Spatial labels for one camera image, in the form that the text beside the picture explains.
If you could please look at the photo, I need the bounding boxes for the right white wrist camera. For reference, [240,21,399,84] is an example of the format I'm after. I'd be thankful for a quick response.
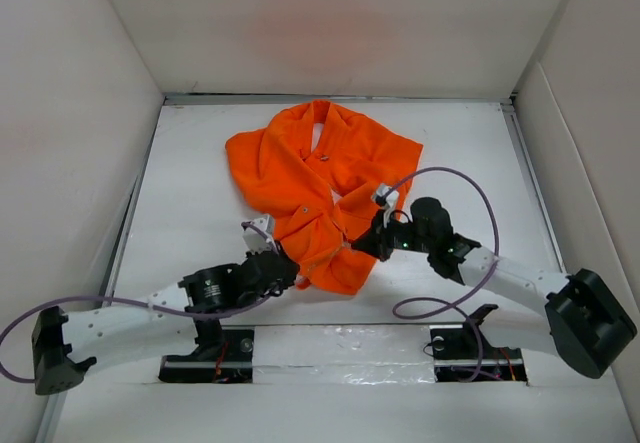
[372,183,399,227]

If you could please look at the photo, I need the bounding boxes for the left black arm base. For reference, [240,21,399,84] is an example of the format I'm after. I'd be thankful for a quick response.
[158,322,255,385]

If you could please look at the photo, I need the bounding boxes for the orange zip jacket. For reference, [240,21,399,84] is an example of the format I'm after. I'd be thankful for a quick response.
[225,100,423,295]

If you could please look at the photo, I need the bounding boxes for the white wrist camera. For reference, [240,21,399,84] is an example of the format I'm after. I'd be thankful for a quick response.
[372,183,399,227]
[241,214,277,253]

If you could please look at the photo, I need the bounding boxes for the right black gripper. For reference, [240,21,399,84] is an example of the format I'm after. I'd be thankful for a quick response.
[351,208,433,262]

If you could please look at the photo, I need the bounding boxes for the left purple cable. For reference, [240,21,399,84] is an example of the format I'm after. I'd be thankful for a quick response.
[0,221,281,383]

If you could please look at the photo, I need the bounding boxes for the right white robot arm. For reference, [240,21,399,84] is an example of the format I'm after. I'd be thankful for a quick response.
[351,197,638,379]

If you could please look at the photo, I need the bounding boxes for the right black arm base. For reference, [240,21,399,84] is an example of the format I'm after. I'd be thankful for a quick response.
[423,304,528,383]

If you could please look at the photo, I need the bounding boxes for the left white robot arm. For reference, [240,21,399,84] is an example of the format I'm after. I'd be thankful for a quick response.
[32,251,299,396]

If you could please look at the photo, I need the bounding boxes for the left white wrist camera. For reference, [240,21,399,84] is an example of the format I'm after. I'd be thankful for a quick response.
[241,214,277,253]

